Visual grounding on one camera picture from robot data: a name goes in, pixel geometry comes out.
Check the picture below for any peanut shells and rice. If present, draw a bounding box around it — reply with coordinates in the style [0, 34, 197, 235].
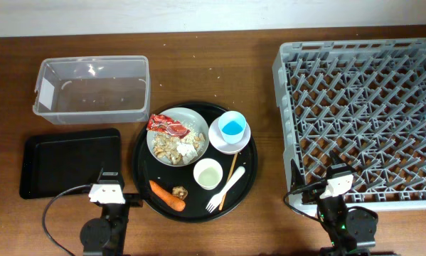
[152, 132, 206, 165]

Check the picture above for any red snack wrapper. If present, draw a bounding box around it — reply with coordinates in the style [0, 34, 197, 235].
[147, 114, 190, 139]

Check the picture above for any wooden chopstick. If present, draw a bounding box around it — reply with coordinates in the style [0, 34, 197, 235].
[218, 153, 238, 211]

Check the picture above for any white plastic fork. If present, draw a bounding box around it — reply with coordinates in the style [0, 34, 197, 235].
[206, 166, 245, 213]

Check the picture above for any light blue plastic cup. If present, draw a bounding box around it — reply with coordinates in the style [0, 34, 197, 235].
[218, 111, 247, 144]

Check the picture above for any small white cup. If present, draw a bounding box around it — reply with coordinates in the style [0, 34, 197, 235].
[193, 159, 223, 190]

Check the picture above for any white saucer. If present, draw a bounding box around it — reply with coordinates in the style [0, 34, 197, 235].
[208, 118, 251, 154]

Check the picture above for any white tissue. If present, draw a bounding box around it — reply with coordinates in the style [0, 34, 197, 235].
[176, 142, 198, 164]

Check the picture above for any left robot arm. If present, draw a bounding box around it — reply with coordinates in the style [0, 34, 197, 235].
[80, 170, 143, 256]

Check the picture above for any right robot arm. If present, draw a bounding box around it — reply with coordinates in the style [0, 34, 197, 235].
[284, 152, 378, 256]

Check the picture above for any clear plastic waste bin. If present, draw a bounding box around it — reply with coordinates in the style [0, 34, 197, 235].
[33, 55, 151, 124]

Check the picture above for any grey dishwasher rack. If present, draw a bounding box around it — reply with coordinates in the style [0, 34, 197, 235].
[272, 38, 426, 211]

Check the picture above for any black rectangular tray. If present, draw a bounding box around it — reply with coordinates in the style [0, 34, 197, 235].
[19, 128, 121, 199]

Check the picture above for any orange carrot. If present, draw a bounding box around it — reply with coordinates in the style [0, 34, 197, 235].
[149, 180, 186, 212]

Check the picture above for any round black serving tray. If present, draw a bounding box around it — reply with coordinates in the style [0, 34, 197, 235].
[132, 101, 259, 224]

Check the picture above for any right black cable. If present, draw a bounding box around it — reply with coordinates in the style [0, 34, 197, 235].
[282, 190, 324, 225]

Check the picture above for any black cable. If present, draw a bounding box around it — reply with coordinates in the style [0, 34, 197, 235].
[41, 183, 92, 256]
[282, 190, 324, 225]

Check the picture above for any left black cable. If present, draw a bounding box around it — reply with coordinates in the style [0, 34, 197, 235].
[41, 183, 92, 256]

